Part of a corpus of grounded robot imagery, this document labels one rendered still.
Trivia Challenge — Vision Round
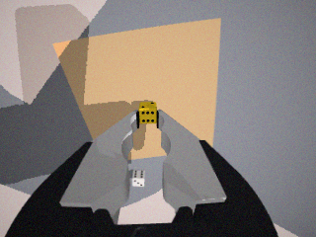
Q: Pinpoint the tan flat mat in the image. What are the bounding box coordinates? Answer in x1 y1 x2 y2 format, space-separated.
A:
53 18 221 160

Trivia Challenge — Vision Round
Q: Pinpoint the white die with black pips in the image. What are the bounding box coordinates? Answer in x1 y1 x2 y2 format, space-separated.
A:
132 170 145 187

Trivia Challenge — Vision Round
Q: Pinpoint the yellow die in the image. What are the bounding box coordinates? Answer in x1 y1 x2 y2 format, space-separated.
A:
139 102 157 123

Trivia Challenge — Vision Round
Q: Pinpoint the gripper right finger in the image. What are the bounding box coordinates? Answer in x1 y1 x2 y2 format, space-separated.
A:
156 110 278 237

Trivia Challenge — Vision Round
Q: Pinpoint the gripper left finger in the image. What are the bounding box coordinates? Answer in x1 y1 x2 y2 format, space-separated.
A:
5 110 139 237

